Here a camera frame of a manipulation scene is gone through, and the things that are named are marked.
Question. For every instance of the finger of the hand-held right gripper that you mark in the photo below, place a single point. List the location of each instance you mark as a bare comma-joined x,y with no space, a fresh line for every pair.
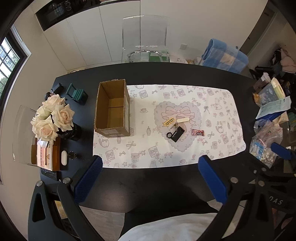
255,172
283,151

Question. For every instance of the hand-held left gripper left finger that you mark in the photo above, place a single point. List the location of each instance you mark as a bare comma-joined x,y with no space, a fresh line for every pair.
89,178

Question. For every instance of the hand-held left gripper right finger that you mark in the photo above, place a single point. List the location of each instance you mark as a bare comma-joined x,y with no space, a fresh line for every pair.
211,180

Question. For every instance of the red candy packet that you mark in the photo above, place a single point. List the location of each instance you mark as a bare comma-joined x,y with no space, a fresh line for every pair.
198,132

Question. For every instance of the black rectangular case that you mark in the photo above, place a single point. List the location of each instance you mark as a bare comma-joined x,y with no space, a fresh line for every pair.
178,134

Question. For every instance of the white rectangular bar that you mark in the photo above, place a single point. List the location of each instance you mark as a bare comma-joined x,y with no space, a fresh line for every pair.
183,119

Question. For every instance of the brown cardboard box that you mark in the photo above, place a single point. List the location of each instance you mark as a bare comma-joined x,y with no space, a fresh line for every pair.
112,111

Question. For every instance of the gold hair clip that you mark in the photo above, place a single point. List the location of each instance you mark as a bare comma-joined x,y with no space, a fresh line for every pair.
168,121

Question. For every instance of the black desktop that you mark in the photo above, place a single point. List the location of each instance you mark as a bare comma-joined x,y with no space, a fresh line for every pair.
161,185

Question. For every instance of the clear plastic bags pile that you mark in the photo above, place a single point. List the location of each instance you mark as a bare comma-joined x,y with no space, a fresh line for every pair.
266,143

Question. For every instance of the crystal knob ornament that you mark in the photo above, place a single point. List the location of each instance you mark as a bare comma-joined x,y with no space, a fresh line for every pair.
73,155

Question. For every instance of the white earbuds case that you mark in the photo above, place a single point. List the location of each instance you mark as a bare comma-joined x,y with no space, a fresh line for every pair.
64,157

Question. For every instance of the dark patterned pouch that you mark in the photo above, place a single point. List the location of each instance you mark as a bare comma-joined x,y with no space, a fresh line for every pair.
49,174

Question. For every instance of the wooden tissue box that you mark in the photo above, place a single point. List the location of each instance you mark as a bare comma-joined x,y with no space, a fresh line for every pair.
54,153

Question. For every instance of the black vase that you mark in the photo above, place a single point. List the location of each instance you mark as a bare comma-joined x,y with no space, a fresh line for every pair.
75,132

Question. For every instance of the orange snack bag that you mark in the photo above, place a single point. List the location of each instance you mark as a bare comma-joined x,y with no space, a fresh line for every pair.
256,98

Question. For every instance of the blue patterned bag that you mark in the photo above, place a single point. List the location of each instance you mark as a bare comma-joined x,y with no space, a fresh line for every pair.
268,93

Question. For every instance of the white printed table mat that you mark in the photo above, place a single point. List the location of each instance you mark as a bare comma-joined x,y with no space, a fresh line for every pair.
143,148

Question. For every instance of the person's white clothing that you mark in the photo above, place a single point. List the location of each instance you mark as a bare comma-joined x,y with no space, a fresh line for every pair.
171,228

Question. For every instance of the cream box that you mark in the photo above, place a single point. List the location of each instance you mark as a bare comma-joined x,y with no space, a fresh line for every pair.
278,88

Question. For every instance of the cream artificial rose bouquet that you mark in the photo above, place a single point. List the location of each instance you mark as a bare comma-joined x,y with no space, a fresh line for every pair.
46,129

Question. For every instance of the clear acrylic chair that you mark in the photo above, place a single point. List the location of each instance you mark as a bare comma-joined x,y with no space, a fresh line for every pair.
22,129
143,30

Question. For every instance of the green miniature chair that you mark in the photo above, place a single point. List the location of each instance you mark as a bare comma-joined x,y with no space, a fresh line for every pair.
75,93

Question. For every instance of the pink clothes pile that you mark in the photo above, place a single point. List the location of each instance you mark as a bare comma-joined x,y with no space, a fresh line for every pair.
288,60

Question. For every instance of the black power adapter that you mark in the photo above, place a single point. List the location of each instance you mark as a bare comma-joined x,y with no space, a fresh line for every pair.
57,88

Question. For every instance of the blue checked blanket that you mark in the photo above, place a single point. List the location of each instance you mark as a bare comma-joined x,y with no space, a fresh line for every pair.
222,55

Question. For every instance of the white carton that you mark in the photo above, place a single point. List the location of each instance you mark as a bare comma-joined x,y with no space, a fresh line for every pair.
180,60
197,60

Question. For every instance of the green carton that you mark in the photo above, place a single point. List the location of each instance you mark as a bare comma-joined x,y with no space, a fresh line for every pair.
158,56

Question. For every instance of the black framed window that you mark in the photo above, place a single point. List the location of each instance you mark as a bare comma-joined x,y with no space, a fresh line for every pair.
9,58

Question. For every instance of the black built-in oven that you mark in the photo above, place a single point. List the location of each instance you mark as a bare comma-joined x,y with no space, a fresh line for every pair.
69,11

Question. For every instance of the white wall socket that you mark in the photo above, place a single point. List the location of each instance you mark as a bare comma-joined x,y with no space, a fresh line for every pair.
183,46

